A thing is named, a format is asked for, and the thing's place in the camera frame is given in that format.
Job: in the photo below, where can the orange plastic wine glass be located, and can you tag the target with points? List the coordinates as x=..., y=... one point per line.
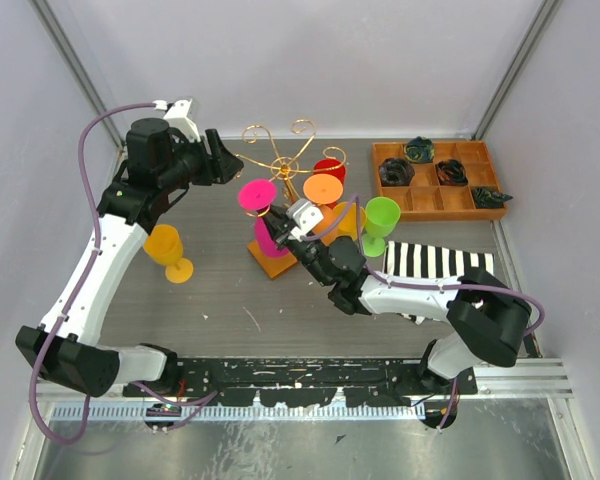
x=324, y=191

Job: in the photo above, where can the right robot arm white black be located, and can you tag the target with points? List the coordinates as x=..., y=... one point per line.
x=488, y=320

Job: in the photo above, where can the red plastic wine glass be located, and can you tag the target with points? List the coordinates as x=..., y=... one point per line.
x=333, y=167

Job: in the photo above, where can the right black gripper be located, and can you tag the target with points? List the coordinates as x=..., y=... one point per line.
x=277, y=224

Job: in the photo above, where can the grey slotted cable duct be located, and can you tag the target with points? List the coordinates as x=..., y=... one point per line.
x=140, y=410

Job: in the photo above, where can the green plastic wine glass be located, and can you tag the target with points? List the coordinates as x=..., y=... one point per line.
x=383, y=214

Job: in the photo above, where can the dark rolled tie right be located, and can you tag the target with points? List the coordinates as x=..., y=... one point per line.
x=489, y=198

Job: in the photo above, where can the black white striped cloth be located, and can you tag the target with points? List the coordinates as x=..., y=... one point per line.
x=428, y=262

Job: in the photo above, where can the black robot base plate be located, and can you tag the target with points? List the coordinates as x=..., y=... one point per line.
x=301, y=382

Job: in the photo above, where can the yellow wine glass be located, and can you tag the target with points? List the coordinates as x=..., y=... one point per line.
x=164, y=246
x=352, y=223

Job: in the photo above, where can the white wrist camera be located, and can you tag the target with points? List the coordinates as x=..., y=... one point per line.
x=179, y=114
x=305, y=216

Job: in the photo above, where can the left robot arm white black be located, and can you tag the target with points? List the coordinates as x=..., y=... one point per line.
x=64, y=349

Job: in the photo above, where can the dark rolled tie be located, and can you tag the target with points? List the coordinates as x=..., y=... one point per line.
x=489, y=198
x=451, y=172
x=419, y=150
x=396, y=172

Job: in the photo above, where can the dark rolled tie top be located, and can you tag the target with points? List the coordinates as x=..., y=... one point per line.
x=419, y=150

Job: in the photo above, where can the dark rolled tie left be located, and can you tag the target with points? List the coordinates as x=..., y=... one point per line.
x=396, y=172

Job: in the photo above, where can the wooden compartment tray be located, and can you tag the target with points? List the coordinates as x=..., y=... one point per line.
x=425, y=199

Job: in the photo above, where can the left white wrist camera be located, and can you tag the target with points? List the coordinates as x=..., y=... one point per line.
x=179, y=114

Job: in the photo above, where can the magenta plastic wine glass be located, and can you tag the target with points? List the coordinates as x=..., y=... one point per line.
x=255, y=198

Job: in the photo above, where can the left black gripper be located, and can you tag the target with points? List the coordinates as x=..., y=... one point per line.
x=223, y=164

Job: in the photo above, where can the dark rolled tie middle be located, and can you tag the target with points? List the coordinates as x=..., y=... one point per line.
x=451, y=172

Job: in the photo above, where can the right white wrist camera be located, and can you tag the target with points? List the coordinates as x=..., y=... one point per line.
x=305, y=216

